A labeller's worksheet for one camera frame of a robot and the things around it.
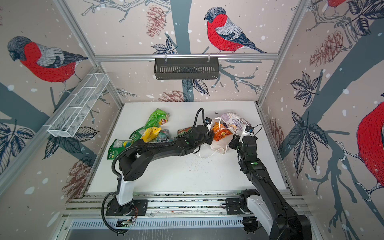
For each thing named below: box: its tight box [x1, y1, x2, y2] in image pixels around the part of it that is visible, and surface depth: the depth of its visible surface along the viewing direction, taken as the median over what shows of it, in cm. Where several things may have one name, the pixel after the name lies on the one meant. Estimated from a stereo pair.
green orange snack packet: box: [129, 126, 147, 142], surface depth 100 cm
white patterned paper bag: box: [209, 112, 252, 155], surface depth 89 cm
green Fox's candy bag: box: [107, 138, 133, 160], surface depth 94 cm
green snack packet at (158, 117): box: [144, 108, 170, 129], surface depth 103 cm
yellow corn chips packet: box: [140, 126, 162, 143], surface depth 95 cm
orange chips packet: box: [212, 122, 233, 142], surface depth 87 cm
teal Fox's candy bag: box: [156, 129, 170, 143], surface depth 96 cm
